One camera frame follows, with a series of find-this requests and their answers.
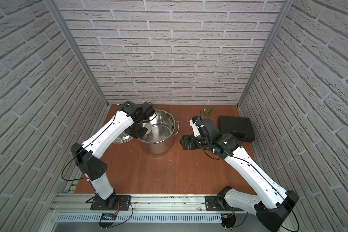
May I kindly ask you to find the controller board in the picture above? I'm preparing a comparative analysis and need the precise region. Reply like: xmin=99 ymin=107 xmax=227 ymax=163
xmin=99 ymin=213 xmax=118 ymax=229
xmin=221 ymin=214 xmax=236 ymax=229

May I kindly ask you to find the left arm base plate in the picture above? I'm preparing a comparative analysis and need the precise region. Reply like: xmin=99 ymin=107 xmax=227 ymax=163
xmin=86 ymin=195 xmax=131 ymax=211

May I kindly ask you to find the aluminium rail frame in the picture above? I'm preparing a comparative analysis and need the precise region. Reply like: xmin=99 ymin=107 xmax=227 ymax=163
xmin=45 ymin=193 xmax=246 ymax=225

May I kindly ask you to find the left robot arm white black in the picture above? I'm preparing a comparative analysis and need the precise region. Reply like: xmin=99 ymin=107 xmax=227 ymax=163
xmin=71 ymin=101 xmax=155 ymax=204

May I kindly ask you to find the black plastic tool case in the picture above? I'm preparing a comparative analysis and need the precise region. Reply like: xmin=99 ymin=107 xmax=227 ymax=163
xmin=218 ymin=116 xmax=255 ymax=143

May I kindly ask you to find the green plastic fitting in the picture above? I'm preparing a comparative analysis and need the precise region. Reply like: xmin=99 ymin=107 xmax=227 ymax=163
xmin=204 ymin=107 xmax=213 ymax=117

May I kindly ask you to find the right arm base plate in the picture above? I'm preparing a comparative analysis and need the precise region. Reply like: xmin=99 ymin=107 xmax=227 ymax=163
xmin=205 ymin=195 xmax=243 ymax=212

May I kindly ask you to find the left controller board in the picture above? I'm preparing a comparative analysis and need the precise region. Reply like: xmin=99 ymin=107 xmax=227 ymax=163
xmin=99 ymin=213 xmax=118 ymax=229

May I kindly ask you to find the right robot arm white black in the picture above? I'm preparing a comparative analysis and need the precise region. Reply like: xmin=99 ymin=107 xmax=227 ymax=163
xmin=180 ymin=117 xmax=299 ymax=232

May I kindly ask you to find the white plastic ladle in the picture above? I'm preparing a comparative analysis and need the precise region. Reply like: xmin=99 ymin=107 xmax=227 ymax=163
xmin=143 ymin=122 xmax=152 ymax=135

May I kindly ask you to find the stainless steel pot lid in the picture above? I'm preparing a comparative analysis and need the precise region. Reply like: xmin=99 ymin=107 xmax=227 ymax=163
xmin=113 ymin=132 xmax=133 ymax=144

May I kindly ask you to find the right controller board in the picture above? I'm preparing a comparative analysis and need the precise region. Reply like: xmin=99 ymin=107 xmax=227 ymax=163
xmin=221 ymin=214 xmax=236 ymax=229

